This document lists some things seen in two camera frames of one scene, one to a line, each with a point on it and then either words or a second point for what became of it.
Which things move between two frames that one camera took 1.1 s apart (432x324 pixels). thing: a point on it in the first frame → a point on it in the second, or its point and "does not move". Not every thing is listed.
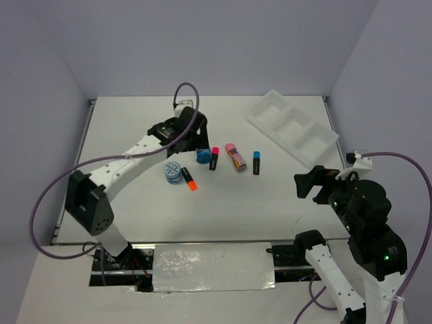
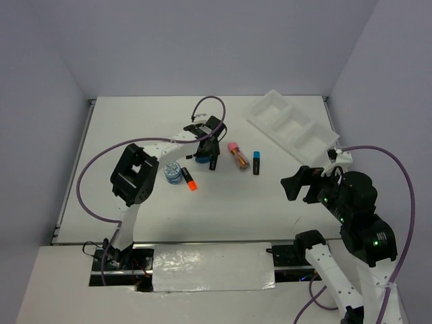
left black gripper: [199, 140] → [213, 150]
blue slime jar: [173, 171] does not move
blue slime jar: [203, 156] does not move
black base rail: [136, 269] does not move
